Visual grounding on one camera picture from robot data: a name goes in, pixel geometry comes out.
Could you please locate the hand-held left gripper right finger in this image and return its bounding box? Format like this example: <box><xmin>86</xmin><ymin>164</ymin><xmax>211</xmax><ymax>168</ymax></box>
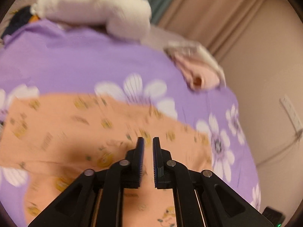
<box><xmin>153</xmin><ymin>137</ymin><xmax>277</xmax><ymax>227</ymax></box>

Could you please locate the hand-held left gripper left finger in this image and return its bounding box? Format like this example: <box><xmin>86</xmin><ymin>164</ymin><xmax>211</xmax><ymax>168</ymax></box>
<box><xmin>28</xmin><ymin>137</ymin><xmax>145</xmax><ymax>227</ymax></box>

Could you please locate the orange cartoon print shirt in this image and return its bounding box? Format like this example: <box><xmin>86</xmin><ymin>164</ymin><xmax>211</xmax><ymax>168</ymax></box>
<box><xmin>0</xmin><ymin>93</ymin><xmax>213</xmax><ymax>227</ymax></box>

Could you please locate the pink folded garment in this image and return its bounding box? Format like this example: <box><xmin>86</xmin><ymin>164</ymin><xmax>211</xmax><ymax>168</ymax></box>
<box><xmin>172</xmin><ymin>52</ymin><xmax>220</xmax><ymax>91</ymax></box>

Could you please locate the purple floral bedsheet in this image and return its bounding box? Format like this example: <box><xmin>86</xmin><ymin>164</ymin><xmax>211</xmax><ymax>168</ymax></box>
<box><xmin>0</xmin><ymin>20</ymin><xmax>261</xmax><ymax>227</ymax></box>

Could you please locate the white folded garment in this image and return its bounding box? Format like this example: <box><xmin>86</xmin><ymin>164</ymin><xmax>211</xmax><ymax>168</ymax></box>
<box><xmin>163</xmin><ymin>40</ymin><xmax>226</xmax><ymax>87</ymax></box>

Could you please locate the black device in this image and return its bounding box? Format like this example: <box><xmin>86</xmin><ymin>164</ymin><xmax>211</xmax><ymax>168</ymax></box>
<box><xmin>262</xmin><ymin>207</ymin><xmax>286</xmax><ymax>227</ymax></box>

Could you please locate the white power strip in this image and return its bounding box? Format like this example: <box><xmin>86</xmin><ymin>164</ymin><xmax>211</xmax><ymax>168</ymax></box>
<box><xmin>279</xmin><ymin>96</ymin><xmax>303</xmax><ymax>135</ymax></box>

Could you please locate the beige curtain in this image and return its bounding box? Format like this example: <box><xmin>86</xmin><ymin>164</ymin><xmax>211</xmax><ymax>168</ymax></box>
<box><xmin>157</xmin><ymin>0</ymin><xmax>275</xmax><ymax>57</ymax></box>

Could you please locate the white plush pillow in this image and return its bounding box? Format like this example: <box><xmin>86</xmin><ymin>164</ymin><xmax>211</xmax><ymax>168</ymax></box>
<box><xmin>32</xmin><ymin>0</ymin><xmax>152</xmax><ymax>39</ymax></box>

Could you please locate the dark blue cloth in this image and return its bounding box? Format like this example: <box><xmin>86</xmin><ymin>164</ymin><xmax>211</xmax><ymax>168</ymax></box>
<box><xmin>0</xmin><ymin>7</ymin><xmax>39</xmax><ymax>40</ymax></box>

